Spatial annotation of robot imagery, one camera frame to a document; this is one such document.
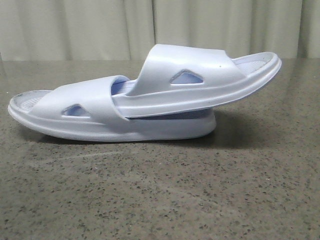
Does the white curtain backdrop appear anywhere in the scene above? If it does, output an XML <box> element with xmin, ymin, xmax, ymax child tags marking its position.
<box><xmin>0</xmin><ymin>0</ymin><xmax>320</xmax><ymax>61</ymax></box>

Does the light blue slipper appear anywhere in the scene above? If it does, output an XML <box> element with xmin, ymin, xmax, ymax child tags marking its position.
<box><xmin>8</xmin><ymin>75</ymin><xmax>216</xmax><ymax>142</ymax></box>
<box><xmin>112</xmin><ymin>44</ymin><xmax>282</xmax><ymax>118</ymax></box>

